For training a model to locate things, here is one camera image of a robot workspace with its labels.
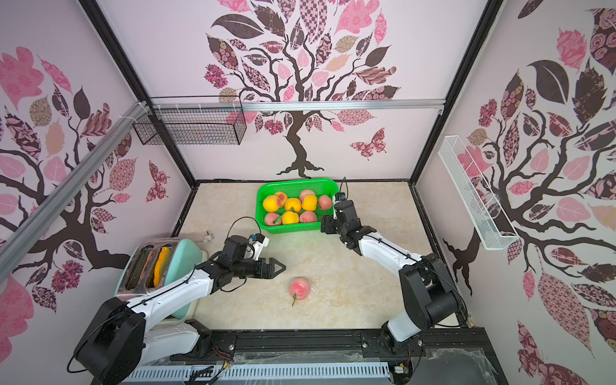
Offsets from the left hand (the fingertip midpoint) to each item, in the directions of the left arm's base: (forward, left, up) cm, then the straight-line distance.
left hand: (276, 273), depth 82 cm
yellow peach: (+29, +4, +4) cm, 30 cm away
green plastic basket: (+45, -3, -5) cm, 46 cm away
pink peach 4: (+25, -11, 0) cm, 27 cm away
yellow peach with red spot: (+36, +1, 0) cm, 37 cm away
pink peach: (-5, -9, -1) cm, 10 cm away
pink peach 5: (+24, +4, 0) cm, 24 cm away
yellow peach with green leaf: (+33, -5, -1) cm, 33 cm away
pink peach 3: (+33, -19, 0) cm, 37 cm away
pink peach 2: (+38, -10, 0) cm, 39 cm away
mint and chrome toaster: (-2, +35, +11) cm, 37 cm away
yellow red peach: (+32, -12, +1) cm, 34 cm away
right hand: (+19, -20, +5) cm, 28 cm away
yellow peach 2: (+24, -3, 0) cm, 24 cm away
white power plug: (+18, +31, -5) cm, 36 cm away
